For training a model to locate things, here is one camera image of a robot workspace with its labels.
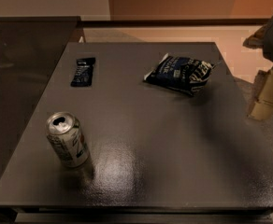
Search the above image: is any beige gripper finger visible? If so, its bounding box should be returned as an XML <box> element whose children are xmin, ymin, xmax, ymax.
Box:
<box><xmin>248</xmin><ymin>67</ymin><xmax>273</xmax><ymax>120</ymax></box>
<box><xmin>251</xmin><ymin>70</ymin><xmax>267</xmax><ymax>108</ymax></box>

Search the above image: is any blue chip bag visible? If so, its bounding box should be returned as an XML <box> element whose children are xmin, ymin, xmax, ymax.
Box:
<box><xmin>144</xmin><ymin>53</ymin><xmax>215</xmax><ymax>96</ymax></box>

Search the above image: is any dark blue snack bar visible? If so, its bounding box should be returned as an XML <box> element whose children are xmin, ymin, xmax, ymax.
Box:
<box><xmin>70</xmin><ymin>57</ymin><xmax>96</xmax><ymax>87</ymax></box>

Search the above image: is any white soda can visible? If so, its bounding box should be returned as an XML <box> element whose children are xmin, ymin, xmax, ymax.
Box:
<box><xmin>45</xmin><ymin>112</ymin><xmax>89</xmax><ymax>168</ymax></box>

